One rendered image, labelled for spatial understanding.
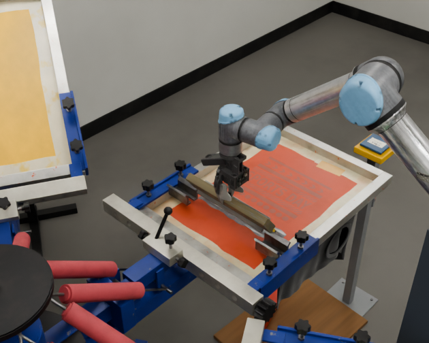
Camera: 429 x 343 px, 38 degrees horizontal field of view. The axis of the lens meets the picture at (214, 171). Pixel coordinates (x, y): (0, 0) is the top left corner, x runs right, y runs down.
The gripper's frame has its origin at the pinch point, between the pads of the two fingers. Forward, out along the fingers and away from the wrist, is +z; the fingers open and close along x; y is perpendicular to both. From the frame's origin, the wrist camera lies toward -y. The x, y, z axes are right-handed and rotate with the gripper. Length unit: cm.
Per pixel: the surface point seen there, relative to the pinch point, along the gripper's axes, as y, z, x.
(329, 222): 27.2, 10.3, 23.0
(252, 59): -191, 110, 243
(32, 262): 1, -23, -71
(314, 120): -99, 110, 202
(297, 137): -12, 11, 57
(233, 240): 6.8, 13.8, -3.0
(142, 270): 1.3, 5.1, -38.3
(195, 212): -12.9, 13.8, -1.8
